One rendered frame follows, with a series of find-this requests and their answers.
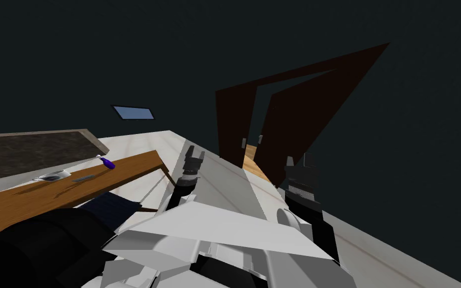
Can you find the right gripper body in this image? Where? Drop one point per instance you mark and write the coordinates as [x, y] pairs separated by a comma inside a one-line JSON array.
[[301, 182]]

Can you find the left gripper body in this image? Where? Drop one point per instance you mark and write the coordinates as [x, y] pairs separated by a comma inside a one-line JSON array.
[[191, 168]]

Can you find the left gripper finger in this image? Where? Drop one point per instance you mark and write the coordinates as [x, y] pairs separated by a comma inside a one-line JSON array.
[[190, 152], [201, 156]]

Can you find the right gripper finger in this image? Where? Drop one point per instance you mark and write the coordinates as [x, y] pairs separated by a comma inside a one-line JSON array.
[[309, 160], [290, 162]]

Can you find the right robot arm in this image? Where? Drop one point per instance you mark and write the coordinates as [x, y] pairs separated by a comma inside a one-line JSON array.
[[314, 224]]

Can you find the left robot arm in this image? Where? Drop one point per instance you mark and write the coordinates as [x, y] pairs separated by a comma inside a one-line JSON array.
[[34, 248]]

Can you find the dark brown door leaf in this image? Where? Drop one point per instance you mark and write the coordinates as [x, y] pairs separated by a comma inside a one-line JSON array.
[[294, 128]]

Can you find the pale blue window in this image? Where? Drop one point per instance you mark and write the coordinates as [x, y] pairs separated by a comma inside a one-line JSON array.
[[133, 113]]

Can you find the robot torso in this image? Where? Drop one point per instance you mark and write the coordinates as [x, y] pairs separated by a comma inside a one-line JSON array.
[[214, 236]]

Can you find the blue bottle with white cap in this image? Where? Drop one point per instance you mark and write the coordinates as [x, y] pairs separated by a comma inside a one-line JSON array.
[[107, 162]]

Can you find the dark blue chair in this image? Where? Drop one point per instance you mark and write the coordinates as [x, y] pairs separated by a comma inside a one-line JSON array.
[[110, 206]]

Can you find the grey flat utensil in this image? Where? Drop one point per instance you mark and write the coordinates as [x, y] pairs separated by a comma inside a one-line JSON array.
[[83, 178]]

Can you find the silver grey bowl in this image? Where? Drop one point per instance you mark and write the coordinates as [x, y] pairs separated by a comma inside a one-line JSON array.
[[52, 176]]

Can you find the dark grey flat slab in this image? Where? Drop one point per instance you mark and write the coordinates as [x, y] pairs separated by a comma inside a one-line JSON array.
[[26, 152]]

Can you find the brown wooden table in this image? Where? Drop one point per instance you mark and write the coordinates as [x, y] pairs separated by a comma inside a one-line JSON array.
[[22, 200]]

